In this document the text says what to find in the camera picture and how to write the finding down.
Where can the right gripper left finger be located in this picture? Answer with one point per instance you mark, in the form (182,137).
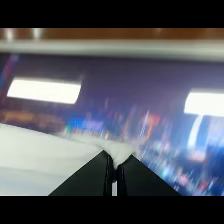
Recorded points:
(90,180)

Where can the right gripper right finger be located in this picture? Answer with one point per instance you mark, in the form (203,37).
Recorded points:
(143,181)

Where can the white shirt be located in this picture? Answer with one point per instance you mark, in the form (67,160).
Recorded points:
(46,156)

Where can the silver frame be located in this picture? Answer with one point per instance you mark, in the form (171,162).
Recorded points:
(113,48)

